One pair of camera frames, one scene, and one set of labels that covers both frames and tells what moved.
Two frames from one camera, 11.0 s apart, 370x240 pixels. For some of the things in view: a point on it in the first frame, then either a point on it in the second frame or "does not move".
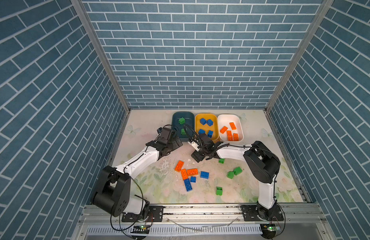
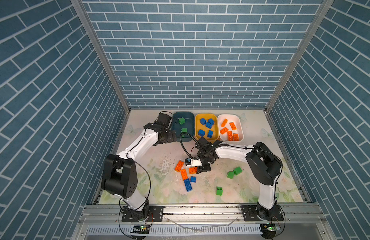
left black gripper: x=175 y=145 to x=170 y=136
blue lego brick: x=204 y=174 to x=208 y=125
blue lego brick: x=203 y=121 does not move
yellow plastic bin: x=208 y=122 does not move
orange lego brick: x=179 y=166 does not move
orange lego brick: x=235 y=137 does not move
